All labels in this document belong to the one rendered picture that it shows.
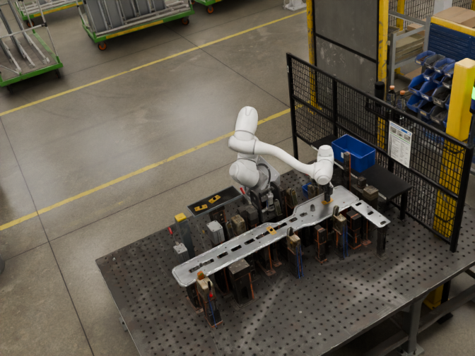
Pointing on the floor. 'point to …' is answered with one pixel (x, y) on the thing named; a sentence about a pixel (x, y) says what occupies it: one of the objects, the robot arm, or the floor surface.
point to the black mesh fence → (384, 148)
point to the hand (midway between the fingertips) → (326, 196)
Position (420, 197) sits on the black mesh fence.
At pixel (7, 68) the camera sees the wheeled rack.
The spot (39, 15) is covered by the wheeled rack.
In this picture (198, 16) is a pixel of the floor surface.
